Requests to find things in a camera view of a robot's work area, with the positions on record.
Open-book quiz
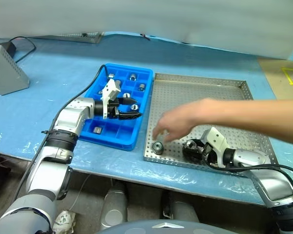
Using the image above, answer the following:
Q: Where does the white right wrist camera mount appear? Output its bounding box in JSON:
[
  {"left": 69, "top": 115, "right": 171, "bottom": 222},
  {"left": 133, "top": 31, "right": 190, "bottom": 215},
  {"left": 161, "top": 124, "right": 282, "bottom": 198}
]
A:
[{"left": 200, "top": 126, "right": 231, "bottom": 156}]

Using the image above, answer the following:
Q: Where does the thin white wire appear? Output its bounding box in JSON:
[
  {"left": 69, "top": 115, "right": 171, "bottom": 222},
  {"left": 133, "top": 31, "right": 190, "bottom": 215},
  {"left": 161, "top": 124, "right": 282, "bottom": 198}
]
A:
[{"left": 68, "top": 173, "right": 92, "bottom": 213}]

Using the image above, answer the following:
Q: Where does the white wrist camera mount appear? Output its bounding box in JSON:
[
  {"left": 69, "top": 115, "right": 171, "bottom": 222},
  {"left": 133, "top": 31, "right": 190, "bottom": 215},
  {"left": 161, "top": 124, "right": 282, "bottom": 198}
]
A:
[
  {"left": 100, "top": 78, "right": 122, "bottom": 120},
  {"left": 200, "top": 126, "right": 231, "bottom": 156}
]

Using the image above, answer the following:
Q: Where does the grey perforated metal enclosure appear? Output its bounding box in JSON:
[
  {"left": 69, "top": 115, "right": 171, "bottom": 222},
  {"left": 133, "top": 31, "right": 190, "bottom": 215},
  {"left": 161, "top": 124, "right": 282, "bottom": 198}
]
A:
[{"left": 0, "top": 45, "right": 30, "bottom": 96}]

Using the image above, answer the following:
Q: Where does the black power adapter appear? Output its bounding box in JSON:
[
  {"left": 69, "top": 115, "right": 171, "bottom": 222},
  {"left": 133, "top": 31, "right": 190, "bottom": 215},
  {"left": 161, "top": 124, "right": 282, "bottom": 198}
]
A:
[{"left": 0, "top": 40, "right": 17, "bottom": 56}]

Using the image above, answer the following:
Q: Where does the blue compartment tray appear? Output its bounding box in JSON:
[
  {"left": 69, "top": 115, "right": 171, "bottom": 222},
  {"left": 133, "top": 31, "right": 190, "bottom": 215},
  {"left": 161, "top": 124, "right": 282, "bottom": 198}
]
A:
[{"left": 78, "top": 62, "right": 154, "bottom": 152}]

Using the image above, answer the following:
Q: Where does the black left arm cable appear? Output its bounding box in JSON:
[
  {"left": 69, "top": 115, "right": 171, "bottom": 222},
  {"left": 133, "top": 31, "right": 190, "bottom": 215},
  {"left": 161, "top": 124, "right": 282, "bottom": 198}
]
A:
[{"left": 14, "top": 64, "right": 113, "bottom": 195}]

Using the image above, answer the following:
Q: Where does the brown cardboard sheet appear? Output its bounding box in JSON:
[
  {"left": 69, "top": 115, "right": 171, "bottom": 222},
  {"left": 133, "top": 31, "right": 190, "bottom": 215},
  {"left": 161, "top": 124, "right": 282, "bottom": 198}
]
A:
[{"left": 257, "top": 58, "right": 293, "bottom": 100}]

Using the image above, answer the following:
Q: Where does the white foam backdrop sheet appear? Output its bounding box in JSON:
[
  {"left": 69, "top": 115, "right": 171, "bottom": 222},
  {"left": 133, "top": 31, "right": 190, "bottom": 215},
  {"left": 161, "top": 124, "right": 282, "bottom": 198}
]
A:
[{"left": 0, "top": 0, "right": 293, "bottom": 60}]

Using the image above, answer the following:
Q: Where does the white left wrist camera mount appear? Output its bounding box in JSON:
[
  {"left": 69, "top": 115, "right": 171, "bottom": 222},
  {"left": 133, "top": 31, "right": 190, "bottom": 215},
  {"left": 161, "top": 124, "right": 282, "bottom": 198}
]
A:
[{"left": 100, "top": 78, "right": 122, "bottom": 120}]

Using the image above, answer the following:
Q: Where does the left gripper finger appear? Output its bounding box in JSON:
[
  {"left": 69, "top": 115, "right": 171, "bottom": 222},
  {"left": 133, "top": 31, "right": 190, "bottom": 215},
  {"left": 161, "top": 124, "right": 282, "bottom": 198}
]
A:
[
  {"left": 117, "top": 111, "right": 143, "bottom": 121},
  {"left": 117, "top": 97, "right": 138, "bottom": 105}
]

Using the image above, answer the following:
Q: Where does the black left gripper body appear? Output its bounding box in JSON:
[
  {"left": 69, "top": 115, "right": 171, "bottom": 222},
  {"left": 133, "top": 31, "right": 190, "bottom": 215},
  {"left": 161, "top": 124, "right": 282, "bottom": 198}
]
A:
[{"left": 106, "top": 97, "right": 122, "bottom": 119}]

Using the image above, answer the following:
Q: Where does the grey rounded robot leg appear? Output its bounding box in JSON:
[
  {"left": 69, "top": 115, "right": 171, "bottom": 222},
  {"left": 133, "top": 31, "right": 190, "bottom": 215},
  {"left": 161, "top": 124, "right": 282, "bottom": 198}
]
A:
[
  {"left": 99, "top": 181, "right": 129, "bottom": 231},
  {"left": 162, "top": 195, "right": 201, "bottom": 223}
]

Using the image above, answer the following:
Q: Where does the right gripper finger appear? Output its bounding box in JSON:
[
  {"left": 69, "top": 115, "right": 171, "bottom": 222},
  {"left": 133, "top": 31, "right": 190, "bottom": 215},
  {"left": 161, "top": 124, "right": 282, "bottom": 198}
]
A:
[
  {"left": 182, "top": 145, "right": 205, "bottom": 164},
  {"left": 187, "top": 137, "right": 206, "bottom": 147}
]

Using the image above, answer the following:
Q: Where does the flat perforated metal tray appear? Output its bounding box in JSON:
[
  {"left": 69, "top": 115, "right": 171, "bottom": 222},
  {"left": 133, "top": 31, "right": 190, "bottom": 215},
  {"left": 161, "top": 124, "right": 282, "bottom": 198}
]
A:
[{"left": 36, "top": 31, "right": 105, "bottom": 44}]

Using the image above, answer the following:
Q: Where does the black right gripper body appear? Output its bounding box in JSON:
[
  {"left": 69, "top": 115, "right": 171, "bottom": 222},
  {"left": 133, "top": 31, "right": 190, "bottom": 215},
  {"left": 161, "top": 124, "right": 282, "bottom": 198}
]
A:
[{"left": 196, "top": 140, "right": 222, "bottom": 168}]

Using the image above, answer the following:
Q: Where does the black adapter cable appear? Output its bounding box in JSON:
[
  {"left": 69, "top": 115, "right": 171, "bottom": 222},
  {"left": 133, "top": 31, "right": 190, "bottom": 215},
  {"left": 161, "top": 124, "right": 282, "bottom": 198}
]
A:
[{"left": 11, "top": 36, "right": 37, "bottom": 63}]

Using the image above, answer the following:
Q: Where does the crumpled white rag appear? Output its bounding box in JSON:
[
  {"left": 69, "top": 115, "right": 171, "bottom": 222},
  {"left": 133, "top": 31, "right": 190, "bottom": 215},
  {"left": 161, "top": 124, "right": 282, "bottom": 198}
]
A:
[{"left": 52, "top": 211, "right": 76, "bottom": 234}]

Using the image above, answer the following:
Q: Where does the person's bare hand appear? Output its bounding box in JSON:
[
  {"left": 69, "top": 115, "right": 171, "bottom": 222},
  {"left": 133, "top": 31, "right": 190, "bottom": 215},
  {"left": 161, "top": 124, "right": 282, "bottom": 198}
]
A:
[{"left": 152, "top": 97, "right": 218, "bottom": 142}]

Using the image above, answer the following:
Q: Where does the dark grey robot torso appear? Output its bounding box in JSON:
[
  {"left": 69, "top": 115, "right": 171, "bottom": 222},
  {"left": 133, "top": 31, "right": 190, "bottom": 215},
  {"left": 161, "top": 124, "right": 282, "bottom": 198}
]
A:
[{"left": 97, "top": 219, "right": 240, "bottom": 234}]

